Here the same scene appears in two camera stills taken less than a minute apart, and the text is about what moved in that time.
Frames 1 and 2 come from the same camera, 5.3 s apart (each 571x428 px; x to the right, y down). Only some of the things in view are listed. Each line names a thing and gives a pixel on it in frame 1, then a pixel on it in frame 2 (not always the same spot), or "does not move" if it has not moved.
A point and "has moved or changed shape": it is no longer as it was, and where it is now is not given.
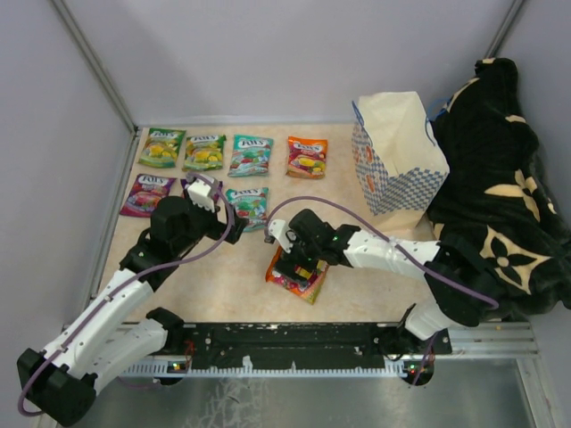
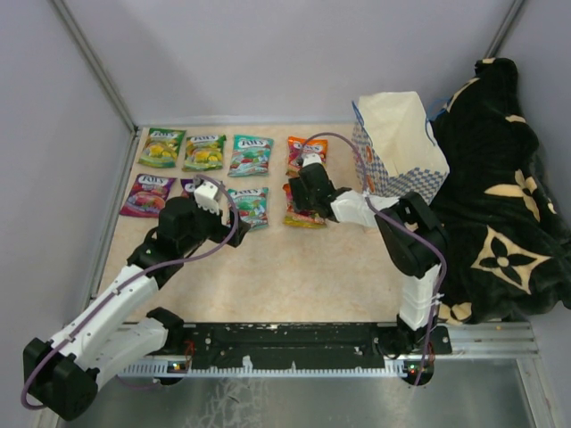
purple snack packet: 144,194 does not move
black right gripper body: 302,254 -> 302,199
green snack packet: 161,147 does not move
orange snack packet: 309,289 has moved or changed shape
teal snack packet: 250,155 does not move
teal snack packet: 251,203 does not move
